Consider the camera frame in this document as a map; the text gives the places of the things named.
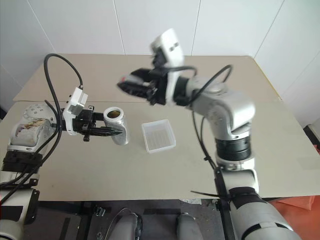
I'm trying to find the silver metal jar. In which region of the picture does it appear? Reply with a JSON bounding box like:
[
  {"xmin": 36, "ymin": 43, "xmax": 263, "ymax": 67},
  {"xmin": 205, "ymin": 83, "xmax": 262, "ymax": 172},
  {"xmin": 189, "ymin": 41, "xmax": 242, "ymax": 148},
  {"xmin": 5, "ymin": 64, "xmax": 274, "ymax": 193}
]
[{"xmin": 103, "ymin": 106, "xmax": 130, "ymax": 146}]

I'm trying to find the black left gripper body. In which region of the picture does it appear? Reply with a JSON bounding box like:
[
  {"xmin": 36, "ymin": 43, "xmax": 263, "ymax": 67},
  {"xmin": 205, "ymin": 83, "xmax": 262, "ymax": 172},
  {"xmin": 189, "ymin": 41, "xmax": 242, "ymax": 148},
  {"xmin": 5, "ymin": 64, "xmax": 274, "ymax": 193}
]
[{"xmin": 72, "ymin": 105, "xmax": 104, "ymax": 143}]

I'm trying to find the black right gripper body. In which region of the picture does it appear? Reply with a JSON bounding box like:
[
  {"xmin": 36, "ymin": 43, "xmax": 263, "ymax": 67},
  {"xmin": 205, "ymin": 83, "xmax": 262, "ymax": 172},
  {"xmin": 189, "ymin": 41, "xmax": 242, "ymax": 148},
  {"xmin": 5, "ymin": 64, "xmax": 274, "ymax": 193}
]
[{"xmin": 145, "ymin": 70, "xmax": 168, "ymax": 107}]

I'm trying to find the dark object at wall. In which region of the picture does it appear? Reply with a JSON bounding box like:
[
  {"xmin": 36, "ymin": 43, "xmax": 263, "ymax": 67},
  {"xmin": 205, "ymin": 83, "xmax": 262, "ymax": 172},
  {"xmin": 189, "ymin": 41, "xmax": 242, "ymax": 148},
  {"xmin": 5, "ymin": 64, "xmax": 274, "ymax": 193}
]
[{"xmin": 303, "ymin": 123, "xmax": 320, "ymax": 154}]

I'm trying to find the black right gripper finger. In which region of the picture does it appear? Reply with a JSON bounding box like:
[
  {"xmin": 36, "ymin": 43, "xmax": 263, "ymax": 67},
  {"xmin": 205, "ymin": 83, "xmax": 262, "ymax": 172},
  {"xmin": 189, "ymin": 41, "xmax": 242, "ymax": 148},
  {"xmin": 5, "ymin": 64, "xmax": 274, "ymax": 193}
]
[
  {"xmin": 128, "ymin": 67, "xmax": 154, "ymax": 83},
  {"xmin": 116, "ymin": 79, "xmax": 151, "ymax": 98}
]

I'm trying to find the orange red sheet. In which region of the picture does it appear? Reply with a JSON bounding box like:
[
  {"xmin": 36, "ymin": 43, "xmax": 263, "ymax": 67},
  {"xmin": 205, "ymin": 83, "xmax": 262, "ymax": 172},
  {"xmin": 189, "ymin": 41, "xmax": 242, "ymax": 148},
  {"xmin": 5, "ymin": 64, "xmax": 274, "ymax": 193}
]
[{"xmin": 270, "ymin": 194, "xmax": 320, "ymax": 240}]

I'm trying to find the black zip tie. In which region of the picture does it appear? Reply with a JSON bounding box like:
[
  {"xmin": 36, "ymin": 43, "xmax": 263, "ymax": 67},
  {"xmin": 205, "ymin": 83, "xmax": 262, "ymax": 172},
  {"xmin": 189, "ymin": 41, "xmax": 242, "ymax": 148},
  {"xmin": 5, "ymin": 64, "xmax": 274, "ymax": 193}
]
[{"xmin": 190, "ymin": 190, "xmax": 227, "ymax": 200}]

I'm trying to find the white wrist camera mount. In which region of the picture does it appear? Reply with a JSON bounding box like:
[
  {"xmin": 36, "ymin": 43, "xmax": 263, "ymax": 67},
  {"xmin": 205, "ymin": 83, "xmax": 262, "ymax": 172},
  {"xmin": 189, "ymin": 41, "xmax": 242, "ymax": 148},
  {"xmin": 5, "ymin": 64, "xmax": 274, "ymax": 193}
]
[
  {"xmin": 62, "ymin": 87, "xmax": 89, "ymax": 136},
  {"xmin": 149, "ymin": 28, "xmax": 186, "ymax": 106}
]

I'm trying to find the dark rounded grey shape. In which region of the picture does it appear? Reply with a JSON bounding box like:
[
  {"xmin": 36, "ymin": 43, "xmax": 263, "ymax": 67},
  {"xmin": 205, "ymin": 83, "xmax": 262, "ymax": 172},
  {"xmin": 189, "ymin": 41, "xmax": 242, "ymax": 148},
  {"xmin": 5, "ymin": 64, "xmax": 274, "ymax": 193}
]
[
  {"xmin": 175, "ymin": 212, "xmax": 201, "ymax": 240},
  {"xmin": 115, "ymin": 211, "xmax": 144, "ymax": 240}
]

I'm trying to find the black stand base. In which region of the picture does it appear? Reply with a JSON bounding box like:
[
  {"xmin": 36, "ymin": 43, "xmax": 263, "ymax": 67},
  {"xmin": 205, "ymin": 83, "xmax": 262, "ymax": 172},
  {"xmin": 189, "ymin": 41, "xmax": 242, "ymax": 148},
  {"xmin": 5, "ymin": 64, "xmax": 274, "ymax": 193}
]
[{"xmin": 23, "ymin": 199, "xmax": 236, "ymax": 240}]

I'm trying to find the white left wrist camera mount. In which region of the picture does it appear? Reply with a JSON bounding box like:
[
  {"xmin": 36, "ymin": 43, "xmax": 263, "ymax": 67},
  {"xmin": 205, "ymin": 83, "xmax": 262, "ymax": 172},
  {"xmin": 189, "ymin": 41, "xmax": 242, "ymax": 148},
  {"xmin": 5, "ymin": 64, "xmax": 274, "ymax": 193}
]
[{"xmin": 62, "ymin": 87, "xmax": 89, "ymax": 136}]

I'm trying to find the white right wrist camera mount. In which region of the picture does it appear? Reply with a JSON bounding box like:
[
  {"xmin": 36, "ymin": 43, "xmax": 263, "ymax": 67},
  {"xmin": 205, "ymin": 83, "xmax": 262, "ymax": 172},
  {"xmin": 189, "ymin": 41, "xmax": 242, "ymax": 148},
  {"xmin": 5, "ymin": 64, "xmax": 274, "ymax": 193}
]
[{"xmin": 149, "ymin": 28, "xmax": 186, "ymax": 106}]

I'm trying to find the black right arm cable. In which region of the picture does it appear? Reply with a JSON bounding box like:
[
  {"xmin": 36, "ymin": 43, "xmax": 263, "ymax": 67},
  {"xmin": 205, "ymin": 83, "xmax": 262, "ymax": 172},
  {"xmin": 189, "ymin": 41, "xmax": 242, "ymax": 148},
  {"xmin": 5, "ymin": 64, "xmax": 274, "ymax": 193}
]
[{"xmin": 163, "ymin": 64, "xmax": 234, "ymax": 202}]

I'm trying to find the translucent white plastic box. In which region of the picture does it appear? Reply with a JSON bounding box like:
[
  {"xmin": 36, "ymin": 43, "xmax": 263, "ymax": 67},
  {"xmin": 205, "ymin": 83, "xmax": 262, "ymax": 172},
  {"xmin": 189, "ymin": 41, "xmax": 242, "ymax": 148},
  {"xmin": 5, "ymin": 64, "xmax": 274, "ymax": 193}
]
[{"xmin": 140, "ymin": 119, "xmax": 177, "ymax": 156}]

